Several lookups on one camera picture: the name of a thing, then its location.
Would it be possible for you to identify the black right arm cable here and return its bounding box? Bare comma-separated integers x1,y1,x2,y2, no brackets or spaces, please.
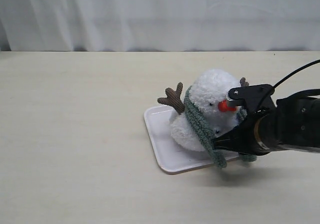
272,58,320,89

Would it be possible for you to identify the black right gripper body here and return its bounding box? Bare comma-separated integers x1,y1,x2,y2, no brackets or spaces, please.
238,108,282,156

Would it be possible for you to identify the green knitted scarf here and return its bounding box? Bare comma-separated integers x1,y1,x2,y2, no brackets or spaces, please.
183,85,258,170

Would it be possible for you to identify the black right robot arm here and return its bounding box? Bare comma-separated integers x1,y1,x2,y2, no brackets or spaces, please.
211,89,320,156

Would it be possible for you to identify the white backdrop curtain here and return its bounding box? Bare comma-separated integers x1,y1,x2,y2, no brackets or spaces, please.
0,0,320,51

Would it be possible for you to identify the white plush snowman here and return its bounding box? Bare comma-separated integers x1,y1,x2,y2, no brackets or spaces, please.
157,69,249,152

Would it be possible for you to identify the white square plastic tray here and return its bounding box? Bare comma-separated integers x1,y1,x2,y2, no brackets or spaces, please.
143,106,241,175

